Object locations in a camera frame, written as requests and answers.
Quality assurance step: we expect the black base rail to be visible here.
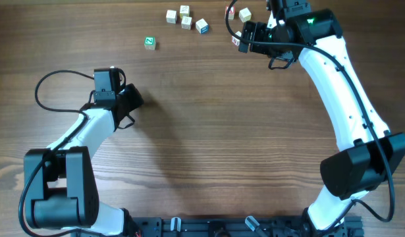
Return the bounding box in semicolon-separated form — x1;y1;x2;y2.
122;215;364;237

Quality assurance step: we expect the left black cable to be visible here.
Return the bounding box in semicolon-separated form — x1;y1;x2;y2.
18;69;124;237

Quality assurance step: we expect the plain wooden block top-right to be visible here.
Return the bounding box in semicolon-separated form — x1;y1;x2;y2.
239;8;252;23

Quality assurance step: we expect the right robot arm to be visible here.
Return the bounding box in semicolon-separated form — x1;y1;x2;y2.
232;1;405;236

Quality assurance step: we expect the black cable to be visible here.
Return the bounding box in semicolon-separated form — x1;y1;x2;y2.
224;0;396;223
18;69;124;237

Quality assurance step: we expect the blue letter wooden block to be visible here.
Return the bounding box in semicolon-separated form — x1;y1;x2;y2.
196;18;209;34

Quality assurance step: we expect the right black cable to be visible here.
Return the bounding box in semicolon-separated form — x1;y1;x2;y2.
224;0;396;223

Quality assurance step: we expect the yellow-sided wooden block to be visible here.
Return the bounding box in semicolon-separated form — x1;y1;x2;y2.
179;5;190;18

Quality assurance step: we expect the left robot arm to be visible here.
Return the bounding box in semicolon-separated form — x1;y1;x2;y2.
18;66;144;236

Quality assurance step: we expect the green Z block left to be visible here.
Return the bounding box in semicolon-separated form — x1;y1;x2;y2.
144;36;156;50

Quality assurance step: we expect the wooden block with number eight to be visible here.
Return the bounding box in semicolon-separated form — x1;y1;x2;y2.
181;16;192;30

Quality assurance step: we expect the plain wooden block top-left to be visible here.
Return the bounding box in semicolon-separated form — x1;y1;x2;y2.
166;10;177;24

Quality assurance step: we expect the red A wooden block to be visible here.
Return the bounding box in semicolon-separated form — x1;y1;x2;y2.
225;7;235;20

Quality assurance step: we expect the red-sided K wooden block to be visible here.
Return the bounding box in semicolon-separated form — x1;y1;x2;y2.
231;31;242;47

